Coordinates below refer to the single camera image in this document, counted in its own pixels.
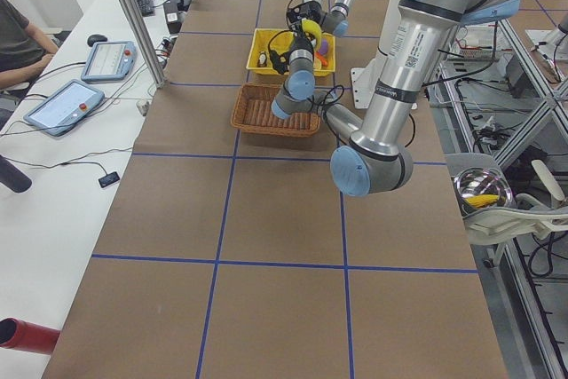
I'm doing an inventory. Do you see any red cylinder bottle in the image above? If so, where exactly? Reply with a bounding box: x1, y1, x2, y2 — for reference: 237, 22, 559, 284
1, 318, 60, 355

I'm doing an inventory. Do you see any yellow plastic basket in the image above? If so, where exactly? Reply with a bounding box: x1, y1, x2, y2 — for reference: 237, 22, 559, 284
246, 28, 335, 77

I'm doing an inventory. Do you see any yellow tape roll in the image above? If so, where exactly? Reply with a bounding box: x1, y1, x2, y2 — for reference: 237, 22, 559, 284
300, 18, 322, 51

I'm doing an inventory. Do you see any far teach pendant tablet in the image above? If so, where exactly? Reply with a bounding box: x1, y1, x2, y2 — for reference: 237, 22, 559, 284
81, 41, 137, 83

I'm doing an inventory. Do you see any purple foam block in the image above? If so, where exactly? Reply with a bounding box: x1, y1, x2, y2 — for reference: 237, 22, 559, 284
319, 39, 329, 55

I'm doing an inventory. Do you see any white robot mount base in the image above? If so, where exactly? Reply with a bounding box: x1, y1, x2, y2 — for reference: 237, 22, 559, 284
351, 0, 408, 109

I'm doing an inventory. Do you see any teach pendant tablet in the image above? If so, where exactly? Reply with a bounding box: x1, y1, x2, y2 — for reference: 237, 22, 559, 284
24, 80, 104, 137
81, 41, 137, 83

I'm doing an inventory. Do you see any white chair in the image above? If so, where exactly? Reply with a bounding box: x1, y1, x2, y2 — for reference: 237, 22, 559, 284
446, 153, 567, 248

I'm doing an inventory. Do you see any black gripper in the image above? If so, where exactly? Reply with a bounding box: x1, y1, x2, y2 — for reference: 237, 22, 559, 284
296, 1, 321, 24
288, 36, 313, 54

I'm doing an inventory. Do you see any seated person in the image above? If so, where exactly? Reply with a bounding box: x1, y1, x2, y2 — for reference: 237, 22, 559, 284
1, 0, 59, 90

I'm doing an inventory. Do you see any toy orange carrot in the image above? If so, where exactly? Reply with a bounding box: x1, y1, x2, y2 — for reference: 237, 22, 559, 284
315, 51, 328, 67

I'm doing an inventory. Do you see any aluminium frame post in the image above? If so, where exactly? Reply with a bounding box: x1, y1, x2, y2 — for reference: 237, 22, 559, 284
119, 0, 166, 89

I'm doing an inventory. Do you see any steel pot with corn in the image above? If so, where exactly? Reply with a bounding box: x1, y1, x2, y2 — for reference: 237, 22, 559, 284
453, 167, 514, 217

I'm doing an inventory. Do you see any small black device on cable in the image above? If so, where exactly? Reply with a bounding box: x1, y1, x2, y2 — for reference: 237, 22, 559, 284
98, 171, 120, 188

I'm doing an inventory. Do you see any brown wicker basket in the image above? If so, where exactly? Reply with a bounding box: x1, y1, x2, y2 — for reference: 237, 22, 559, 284
231, 83, 320, 138

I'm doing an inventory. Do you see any black computer mouse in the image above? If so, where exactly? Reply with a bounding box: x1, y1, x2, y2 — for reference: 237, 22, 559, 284
87, 34, 107, 47

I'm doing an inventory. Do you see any near teach pendant tablet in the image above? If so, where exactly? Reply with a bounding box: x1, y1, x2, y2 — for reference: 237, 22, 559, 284
24, 80, 104, 137

